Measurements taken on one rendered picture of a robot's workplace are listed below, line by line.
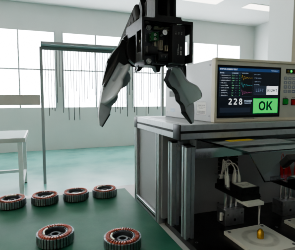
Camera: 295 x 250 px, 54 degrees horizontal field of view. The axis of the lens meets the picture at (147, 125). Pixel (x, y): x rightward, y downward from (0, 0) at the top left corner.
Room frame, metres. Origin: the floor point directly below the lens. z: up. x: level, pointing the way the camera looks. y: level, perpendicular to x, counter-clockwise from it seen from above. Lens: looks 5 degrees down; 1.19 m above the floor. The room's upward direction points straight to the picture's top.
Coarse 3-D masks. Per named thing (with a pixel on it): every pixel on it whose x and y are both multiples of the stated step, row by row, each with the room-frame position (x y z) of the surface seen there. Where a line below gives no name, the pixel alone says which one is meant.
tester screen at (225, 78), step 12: (228, 72) 0.93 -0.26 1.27; (240, 72) 0.95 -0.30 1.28; (252, 72) 0.96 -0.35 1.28; (264, 72) 0.98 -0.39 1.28; (276, 72) 1.00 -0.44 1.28; (228, 84) 0.93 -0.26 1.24; (240, 84) 0.95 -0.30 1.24; (252, 84) 0.96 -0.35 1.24; (264, 84) 0.98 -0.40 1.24; (276, 84) 1.00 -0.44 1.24; (228, 96) 0.93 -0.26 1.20; (240, 96) 0.95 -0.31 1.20; (252, 96) 0.96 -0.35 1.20; (264, 96) 0.98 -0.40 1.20; (276, 96) 1.00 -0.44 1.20; (252, 108) 0.96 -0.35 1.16
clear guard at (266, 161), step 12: (216, 144) 0.81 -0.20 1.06; (228, 144) 0.79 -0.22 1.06; (240, 144) 0.79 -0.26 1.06; (252, 144) 0.79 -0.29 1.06; (264, 144) 0.79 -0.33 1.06; (276, 144) 0.79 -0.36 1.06; (288, 144) 0.79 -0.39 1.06; (252, 156) 0.67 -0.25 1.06; (264, 156) 0.68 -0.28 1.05; (276, 156) 0.69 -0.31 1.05; (264, 168) 0.66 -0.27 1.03; (276, 168) 0.66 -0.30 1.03; (288, 168) 0.67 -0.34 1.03; (264, 180) 0.63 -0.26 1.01; (276, 180) 0.64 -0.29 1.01
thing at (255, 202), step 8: (216, 184) 0.98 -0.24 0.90; (224, 184) 0.97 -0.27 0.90; (232, 184) 0.90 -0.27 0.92; (240, 184) 0.90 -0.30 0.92; (248, 184) 0.90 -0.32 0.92; (224, 192) 0.93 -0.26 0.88; (232, 192) 0.89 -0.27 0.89; (240, 192) 0.86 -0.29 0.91; (248, 192) 0.86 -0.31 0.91; (256, 192) 0.87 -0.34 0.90; (224, 200) 0.95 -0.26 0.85; (240, 200) 0.86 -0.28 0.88; (248, 200) 0.86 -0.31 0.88; (256, 200) 0.86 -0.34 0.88
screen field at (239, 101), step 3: (228, 99) 0.93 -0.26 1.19; (231, 99) 0.93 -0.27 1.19; (234, 99) 0.94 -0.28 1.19; (237, 99) 0.94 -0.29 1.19; (240, 99) 0.95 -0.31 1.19; (228, 102) 0.93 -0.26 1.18; (231, 102) 0.93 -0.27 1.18; (234, 102) 0.94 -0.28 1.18; (237, 102) 0.94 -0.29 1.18; (240, 102) 0.95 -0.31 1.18; (228, 105) 0.93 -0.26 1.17; (231, 105) 0.93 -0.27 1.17; (234, 105) 0.94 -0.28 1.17; (237, 105) 0.94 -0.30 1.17; (240, 105) 0.95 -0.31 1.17
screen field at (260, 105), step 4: (256, 100) 0.97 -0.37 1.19; (260, 100) 0.97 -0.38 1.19; (264, 100) 0.98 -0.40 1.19; (268, 100) 0.99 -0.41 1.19; (272, 100) 0.99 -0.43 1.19; (276, 100) 1.00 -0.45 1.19; (256, 104) 0.97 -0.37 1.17; (260, 104) 0.98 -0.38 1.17; (264, 104) 0.98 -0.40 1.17; (268, 104) 0.99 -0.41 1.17; (272, 104) 0.99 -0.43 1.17; (276, 104) 1.00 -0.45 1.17; (256, 108) 0.97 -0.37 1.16; (260, 108) 0.98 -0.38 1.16; (264, 108) 0.98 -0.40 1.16; (268, 108) 0.99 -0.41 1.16; (272, 108) 0.99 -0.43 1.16; (276, 108) 1.00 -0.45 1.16; (256, 112) 0.97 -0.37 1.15; (260, 112) 0.98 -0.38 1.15; (264, 112) 0.98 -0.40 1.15; (268, 112) 0.99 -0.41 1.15; (272, 112) 0.99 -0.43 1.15; (276, 112) 1.00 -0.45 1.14
